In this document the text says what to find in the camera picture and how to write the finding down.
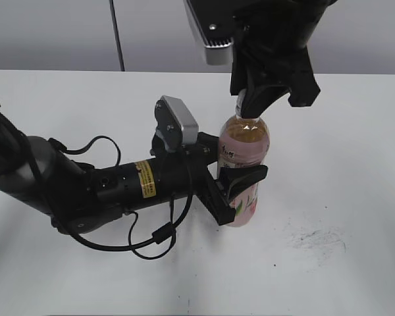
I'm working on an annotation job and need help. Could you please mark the black background pole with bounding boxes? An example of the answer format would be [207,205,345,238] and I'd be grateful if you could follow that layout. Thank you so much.
[109,0,125,72]

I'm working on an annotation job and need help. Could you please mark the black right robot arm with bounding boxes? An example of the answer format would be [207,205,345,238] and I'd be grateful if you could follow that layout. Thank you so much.
[230,1,334,119]

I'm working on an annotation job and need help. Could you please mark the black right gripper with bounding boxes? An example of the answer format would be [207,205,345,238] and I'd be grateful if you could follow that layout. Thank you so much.
[230,13,320,118]

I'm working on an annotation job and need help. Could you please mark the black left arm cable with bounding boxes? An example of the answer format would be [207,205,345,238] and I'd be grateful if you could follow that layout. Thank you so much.
[0,131,195,261]

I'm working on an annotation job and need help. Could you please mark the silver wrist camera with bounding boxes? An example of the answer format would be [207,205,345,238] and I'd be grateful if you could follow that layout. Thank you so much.
[154,95,199,153]
[183,0,251,66]

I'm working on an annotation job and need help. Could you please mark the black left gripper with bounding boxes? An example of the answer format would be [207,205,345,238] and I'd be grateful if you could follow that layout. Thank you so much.
[149,131,269,226]

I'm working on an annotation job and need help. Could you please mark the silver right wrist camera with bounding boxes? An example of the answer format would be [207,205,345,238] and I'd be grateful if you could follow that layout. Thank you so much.
[183,0,251,66]

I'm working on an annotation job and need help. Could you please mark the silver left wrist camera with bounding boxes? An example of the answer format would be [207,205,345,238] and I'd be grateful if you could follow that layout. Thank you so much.
[154,95,199,153]

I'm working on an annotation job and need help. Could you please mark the white bottle cap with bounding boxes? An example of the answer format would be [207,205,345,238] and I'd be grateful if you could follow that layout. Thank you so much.
[235,89,246,117]

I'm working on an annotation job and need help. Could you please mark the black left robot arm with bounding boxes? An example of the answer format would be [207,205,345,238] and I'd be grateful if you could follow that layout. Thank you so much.
[0,95,267,234]

